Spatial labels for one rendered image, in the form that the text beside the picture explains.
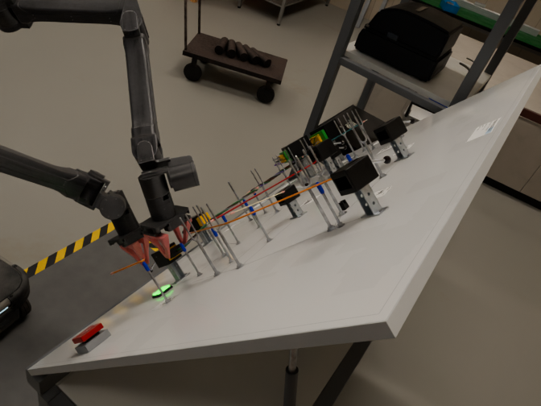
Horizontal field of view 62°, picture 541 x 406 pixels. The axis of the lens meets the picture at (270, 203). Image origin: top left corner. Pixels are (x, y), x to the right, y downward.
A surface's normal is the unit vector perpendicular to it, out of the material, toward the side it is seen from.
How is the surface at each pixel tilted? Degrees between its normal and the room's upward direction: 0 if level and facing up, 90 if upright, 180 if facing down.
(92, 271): 0
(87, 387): 0
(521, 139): 90
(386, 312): 54
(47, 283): 0
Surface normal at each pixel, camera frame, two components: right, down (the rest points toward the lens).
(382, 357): 0.25, -0.75
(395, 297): -0.49, -0.86
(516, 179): -0.45, 0.47
